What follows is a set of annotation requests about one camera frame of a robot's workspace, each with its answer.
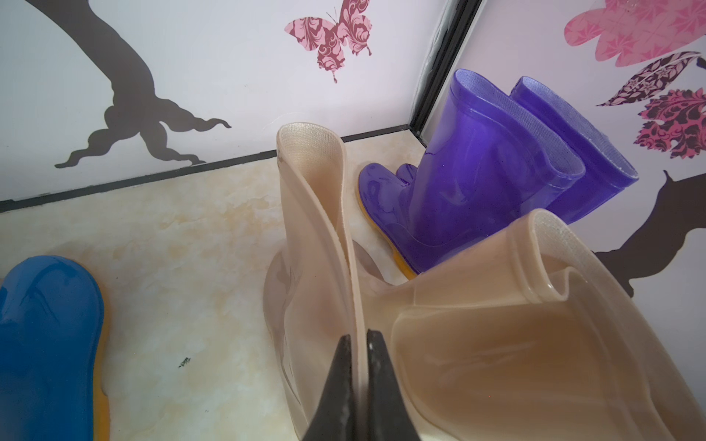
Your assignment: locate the black corner frame post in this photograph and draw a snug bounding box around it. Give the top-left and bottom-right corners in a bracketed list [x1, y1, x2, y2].
[408, 0, 483, 137]

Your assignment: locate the purple rain boot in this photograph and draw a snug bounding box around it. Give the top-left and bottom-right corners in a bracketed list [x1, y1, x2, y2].
[358, 69, 586, 277]
[400, 69, 639, 231]

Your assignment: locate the beige rain boot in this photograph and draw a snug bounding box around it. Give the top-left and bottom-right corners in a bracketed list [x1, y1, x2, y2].
[356, 209, 705, 440]
[263, 122, 369, 437]

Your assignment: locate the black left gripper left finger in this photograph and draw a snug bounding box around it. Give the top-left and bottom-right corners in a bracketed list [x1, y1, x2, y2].
[303, 336, 356, 441]

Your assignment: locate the standing blue rain boot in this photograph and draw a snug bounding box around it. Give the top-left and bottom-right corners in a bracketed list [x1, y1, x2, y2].
[1, 255, 110, 440]

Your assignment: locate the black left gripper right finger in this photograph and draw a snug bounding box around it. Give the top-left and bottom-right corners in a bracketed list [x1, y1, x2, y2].
[367, 330, 420, 441]

